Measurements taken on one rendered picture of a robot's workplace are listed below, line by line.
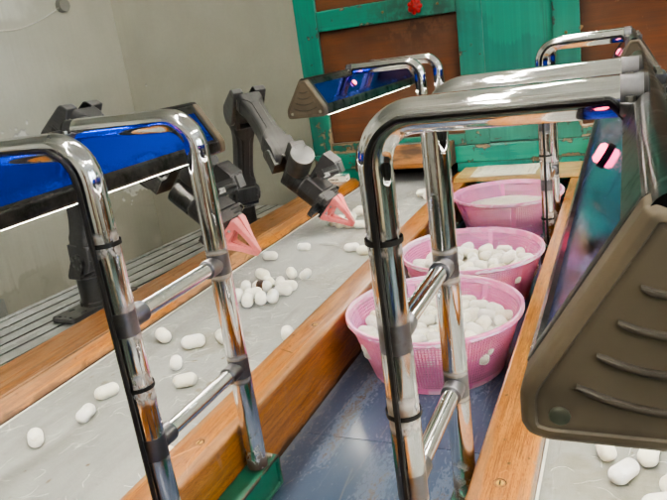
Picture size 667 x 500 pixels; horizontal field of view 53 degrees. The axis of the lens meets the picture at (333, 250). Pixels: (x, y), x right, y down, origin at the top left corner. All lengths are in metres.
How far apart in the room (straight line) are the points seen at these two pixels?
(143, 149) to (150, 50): 2.98
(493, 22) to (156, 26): 2.20
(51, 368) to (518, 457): 0.69
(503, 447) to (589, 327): 0.51
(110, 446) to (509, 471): 0.47
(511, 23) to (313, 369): 1.27
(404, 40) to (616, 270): 1.86
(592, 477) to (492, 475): 0.10
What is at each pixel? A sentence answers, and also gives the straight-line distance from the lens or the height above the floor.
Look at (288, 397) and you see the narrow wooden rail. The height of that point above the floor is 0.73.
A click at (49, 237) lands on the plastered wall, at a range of 3.52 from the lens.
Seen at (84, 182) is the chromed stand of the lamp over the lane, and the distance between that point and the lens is 0.55.
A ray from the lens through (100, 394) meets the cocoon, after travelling 0.97.
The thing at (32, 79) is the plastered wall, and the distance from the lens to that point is 3.53.
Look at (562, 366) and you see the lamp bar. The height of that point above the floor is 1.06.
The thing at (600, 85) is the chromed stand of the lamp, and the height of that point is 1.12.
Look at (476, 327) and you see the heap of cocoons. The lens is 0.99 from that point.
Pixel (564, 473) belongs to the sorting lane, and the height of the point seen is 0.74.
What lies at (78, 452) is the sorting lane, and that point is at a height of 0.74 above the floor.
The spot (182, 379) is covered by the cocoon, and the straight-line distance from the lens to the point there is 0.94.
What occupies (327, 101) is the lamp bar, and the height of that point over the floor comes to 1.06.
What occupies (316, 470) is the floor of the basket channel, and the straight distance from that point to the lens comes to 0.84.
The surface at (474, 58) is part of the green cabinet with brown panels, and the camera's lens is 1.96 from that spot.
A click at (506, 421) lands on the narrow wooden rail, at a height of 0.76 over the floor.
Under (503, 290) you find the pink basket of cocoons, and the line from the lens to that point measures 1.08.
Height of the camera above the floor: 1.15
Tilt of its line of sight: 17 degrees down
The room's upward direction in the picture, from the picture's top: 8 degrees counter-clockwise
